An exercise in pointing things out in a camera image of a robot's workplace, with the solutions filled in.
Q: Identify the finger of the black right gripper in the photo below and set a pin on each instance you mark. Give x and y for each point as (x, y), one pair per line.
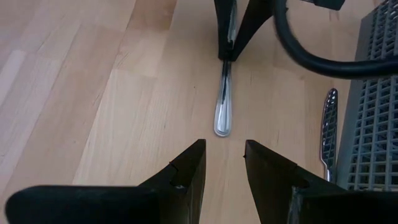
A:
(224, 31)
(252, 21)

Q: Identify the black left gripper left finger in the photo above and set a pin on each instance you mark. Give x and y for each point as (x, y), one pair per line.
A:
(186, 180)

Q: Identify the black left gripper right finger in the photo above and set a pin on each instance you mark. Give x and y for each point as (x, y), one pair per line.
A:
(267, 180)

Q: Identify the silver knife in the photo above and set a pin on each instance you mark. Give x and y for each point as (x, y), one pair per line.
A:
(329, 124)
(223, 105)

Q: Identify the grey mesh cutlery basket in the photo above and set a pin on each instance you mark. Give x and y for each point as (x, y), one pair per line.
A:
(373, 124)

